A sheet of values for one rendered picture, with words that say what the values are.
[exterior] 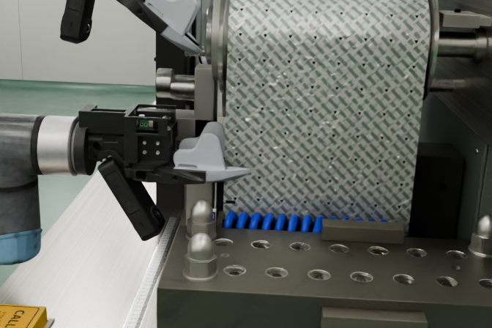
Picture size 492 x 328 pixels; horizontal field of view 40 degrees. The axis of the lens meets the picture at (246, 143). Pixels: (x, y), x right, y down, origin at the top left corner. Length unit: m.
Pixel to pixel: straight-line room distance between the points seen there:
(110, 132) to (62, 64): 5.94
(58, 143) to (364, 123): 0.37
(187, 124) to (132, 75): 5.72
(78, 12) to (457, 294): 0.55
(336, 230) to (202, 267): 0.19
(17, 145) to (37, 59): 5.99
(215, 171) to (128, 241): 0.34
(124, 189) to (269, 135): 0.19
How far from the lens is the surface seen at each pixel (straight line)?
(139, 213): 0.85
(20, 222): 0.90
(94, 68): 6.69
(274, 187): 0.85
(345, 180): 0.85
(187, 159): 0.82
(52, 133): 0.85
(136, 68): 6.60
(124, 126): 0.81
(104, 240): 1.12
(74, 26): 0.88
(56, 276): 1.02
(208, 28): 0.84
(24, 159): 0.86
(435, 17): 0.82
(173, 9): 0.85
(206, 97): 0.90
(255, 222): 0.83
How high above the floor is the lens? 1.36
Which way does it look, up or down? 16 degrees down
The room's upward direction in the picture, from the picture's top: 2 degrees clockwise
